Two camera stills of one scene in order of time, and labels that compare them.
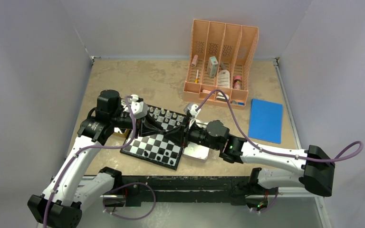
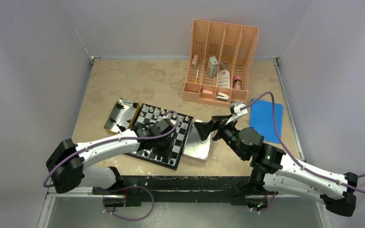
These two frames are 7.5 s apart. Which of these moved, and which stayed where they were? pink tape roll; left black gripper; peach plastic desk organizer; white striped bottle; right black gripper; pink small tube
Moved: right black gripper; left black gripper
Stayed: white striped bottle; pink small tube; peach plastic desk organizer; pink tape roll
